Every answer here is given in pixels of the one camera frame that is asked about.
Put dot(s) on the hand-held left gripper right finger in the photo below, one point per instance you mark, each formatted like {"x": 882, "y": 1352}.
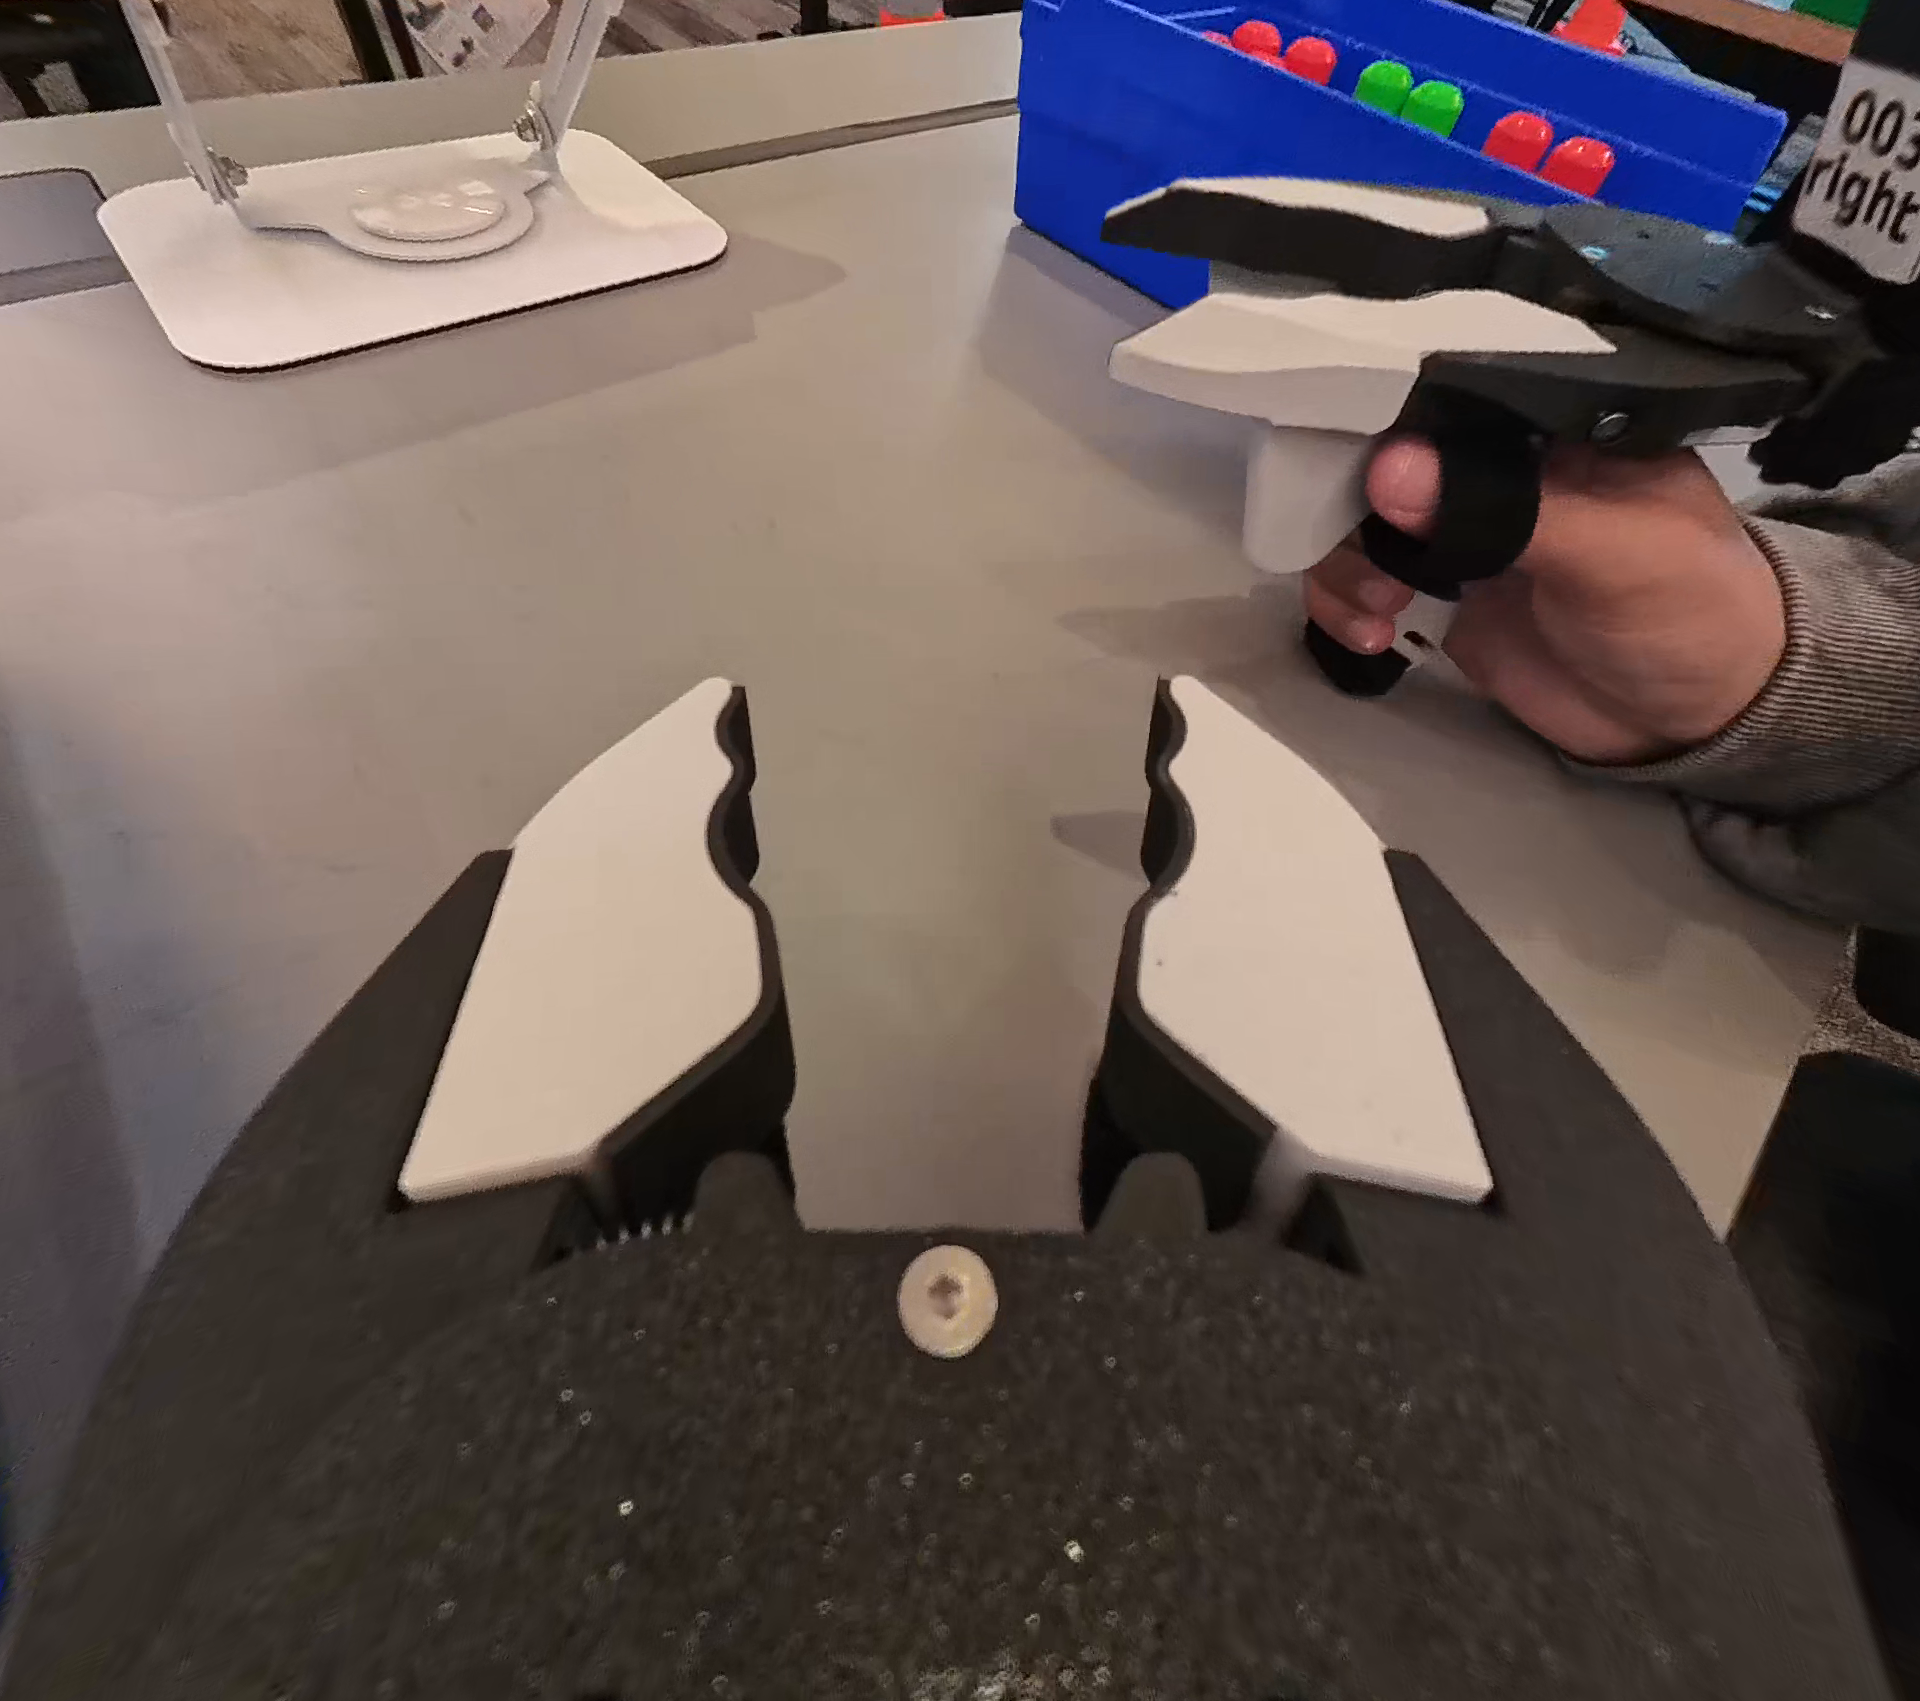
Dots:
{"x": 1307, "y": 981}

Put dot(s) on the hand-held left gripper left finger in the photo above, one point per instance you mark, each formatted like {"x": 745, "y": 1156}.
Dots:
{"x": 602, "y": 981}

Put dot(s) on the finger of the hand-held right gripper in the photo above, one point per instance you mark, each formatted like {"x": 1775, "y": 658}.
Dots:
{"x": 1307, "y": 365}
{"x": 1321, "y": 230}

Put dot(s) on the blue plastic bin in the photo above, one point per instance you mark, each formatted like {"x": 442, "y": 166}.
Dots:
{"x": 1110, "y": 156}

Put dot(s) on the person's right forearm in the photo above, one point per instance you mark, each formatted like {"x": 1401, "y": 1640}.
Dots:
{"x": 1845, "y": 680}

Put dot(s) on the grey desk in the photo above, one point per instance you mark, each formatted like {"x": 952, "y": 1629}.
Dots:
{"x": 450, "y": 607}

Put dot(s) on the person's right hand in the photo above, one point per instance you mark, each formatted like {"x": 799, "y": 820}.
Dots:
{"x": 1635, "y": 607}

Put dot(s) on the white folding book stand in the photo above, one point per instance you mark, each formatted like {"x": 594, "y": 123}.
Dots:
{"x": 227, "y": 291}

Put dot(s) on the printed paper sheet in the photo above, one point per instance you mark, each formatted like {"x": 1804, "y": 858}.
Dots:
{"x": 480, "y": 20}

